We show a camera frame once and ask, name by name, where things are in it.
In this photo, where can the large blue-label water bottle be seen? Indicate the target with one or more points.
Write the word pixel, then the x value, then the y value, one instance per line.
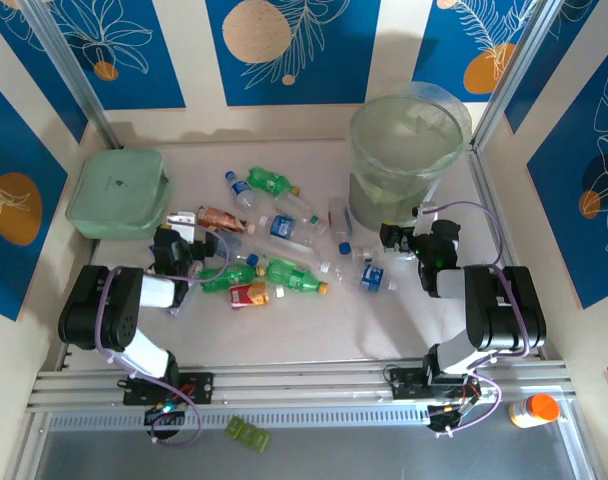
pixel 284 226

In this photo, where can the clear container red blue label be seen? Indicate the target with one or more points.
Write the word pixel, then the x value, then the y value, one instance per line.
pixel 338 217

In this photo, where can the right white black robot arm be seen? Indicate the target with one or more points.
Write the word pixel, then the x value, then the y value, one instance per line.
pixel 504 310

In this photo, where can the black controller box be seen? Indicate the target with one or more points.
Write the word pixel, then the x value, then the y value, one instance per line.
pixel 159 417
pixel 441 422

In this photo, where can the orange capped jar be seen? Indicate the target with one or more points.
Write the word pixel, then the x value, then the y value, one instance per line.
pixel 536 410

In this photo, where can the clear bottle blue cap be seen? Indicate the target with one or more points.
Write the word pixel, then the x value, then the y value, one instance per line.
pixel 239 254

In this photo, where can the small clear plastic piece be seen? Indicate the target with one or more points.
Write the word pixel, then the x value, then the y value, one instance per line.
pixel 175 311

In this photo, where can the green lidded container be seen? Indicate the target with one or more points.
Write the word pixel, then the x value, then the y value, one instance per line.
pixel 116 195

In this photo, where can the long clear bottle white cap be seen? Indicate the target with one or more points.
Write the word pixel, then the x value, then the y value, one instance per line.
pixel 294 250

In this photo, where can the left black controller box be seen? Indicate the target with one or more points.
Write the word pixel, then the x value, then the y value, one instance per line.
pixel 159 417

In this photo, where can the green plastic pieces strip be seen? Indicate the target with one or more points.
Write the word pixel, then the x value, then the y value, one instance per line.
pixel 246 432

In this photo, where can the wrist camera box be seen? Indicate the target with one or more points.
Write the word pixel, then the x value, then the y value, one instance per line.
pixel 181 222
pixel 426 210

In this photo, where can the black mount plate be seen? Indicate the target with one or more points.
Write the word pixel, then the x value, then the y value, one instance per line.
pixel 406 385
pixel 204 385

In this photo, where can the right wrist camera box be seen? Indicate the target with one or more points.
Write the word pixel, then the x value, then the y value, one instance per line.
pixel 426 210

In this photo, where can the orange-brown label bottle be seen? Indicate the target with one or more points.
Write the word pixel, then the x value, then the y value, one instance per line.
pixel 216 218

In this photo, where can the right black controller box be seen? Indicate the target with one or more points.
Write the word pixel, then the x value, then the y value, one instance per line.
pixel 441 422

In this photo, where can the green soda bottle yellow cap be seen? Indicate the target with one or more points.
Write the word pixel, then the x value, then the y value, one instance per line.
pixel 269 181
pixel 229 277
pixel 291 276

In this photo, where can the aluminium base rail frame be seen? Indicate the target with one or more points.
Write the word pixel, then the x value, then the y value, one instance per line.
pixel 309 380

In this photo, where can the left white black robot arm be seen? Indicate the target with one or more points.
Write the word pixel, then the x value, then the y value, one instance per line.
pixel 119 320

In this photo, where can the clear bottle green cap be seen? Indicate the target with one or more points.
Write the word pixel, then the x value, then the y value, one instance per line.
pixel 294 204

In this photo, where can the right black mount plate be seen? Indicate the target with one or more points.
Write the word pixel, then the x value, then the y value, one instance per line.
pixel 406 385

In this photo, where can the left black mount plate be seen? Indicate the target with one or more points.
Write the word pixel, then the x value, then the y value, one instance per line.
pixel 204 385

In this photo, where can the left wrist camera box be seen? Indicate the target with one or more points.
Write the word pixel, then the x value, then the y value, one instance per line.
pixel 181 222

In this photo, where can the crushed blue-label water bottle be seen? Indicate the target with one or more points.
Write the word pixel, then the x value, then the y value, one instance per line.
pixel 371 277

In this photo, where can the crushed clear bottle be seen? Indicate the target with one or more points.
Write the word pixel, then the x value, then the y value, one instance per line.
pixel 366 254

